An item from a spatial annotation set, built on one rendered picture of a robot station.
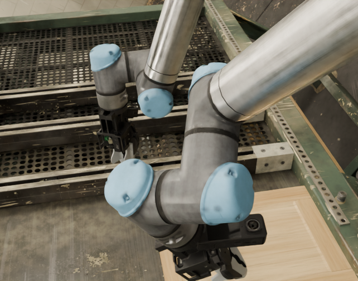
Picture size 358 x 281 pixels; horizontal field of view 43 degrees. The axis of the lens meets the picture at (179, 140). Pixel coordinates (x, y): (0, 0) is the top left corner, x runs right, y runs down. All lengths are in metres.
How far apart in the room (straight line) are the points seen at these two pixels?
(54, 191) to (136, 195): 0.87
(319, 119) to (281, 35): 2.43
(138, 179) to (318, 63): 0.27
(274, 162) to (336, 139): 1.26
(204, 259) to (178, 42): 0.43
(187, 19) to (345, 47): 0.52
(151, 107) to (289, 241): 0.58
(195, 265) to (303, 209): 0.71
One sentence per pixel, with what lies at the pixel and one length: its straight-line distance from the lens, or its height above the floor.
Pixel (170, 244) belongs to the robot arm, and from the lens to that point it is 0.68.
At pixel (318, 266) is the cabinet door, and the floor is 0.96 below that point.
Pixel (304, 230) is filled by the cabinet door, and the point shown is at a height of 0.95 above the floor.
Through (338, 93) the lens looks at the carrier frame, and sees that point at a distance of 2.59.
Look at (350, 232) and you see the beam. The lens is 1.36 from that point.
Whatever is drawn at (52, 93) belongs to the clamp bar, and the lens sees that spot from 1.84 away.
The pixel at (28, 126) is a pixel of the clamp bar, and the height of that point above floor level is 1.66.
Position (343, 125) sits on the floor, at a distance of 2.74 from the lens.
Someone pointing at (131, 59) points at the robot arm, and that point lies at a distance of 1.11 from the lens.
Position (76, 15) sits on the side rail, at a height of 1.50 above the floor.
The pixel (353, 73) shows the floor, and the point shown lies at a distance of 2.84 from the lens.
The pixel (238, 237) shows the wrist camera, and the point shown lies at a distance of 0.74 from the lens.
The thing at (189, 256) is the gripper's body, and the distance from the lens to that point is 0.78.
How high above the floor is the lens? 1.89
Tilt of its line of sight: 26 degrees down
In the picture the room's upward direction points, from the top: 71 degrees counter-clockwise
